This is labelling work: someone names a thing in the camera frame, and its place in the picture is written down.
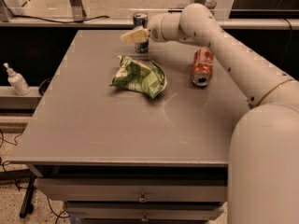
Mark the white pump bottle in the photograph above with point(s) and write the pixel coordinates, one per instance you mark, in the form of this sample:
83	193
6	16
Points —
17	81

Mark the black table leg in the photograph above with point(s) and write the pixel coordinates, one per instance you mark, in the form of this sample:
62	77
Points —
27	207

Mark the grey upper drawer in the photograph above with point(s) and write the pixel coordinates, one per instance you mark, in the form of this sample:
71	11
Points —
130	190

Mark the crumpled green chip bag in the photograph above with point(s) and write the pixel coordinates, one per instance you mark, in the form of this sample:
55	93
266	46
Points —
133	75

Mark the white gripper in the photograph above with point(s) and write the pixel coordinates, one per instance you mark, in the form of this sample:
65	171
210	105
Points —
154	27

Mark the metal frame post left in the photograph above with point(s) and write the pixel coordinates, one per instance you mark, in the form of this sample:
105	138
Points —
78	10

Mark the grey lower drawer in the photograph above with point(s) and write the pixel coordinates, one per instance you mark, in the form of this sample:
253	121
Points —
146	211

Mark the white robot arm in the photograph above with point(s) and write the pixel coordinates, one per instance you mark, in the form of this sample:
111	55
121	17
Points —
263	165

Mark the red cola can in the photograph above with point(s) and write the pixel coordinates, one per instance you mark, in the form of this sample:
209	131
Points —
202	67

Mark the grey drawer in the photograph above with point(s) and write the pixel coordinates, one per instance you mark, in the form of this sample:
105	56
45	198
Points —
146	211
130	190

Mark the blue silver redbull can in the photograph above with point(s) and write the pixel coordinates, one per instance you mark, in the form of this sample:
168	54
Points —
141	19

